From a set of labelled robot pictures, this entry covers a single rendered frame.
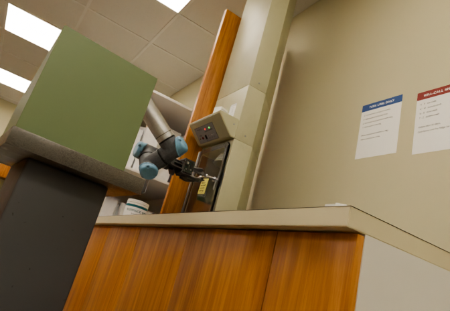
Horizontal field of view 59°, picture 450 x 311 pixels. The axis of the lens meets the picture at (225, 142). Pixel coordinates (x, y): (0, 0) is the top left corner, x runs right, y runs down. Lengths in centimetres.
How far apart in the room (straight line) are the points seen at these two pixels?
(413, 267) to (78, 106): 81
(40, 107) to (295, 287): 68
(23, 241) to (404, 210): 126
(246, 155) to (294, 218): 107
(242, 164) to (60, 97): 108
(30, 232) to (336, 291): 65
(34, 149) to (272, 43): 154
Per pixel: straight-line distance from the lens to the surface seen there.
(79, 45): 105
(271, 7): 229
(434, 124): 170
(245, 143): 191
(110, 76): 106
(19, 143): 92
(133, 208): 236
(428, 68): 186
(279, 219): 90
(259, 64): 209
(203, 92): 229
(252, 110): 197
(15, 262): 98
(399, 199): 165
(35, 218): 98
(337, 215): 78
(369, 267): 80
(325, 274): 81
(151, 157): 164
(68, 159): 94
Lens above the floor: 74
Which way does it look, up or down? 20 degrees up
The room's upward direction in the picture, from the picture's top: 16 degrees clockwise
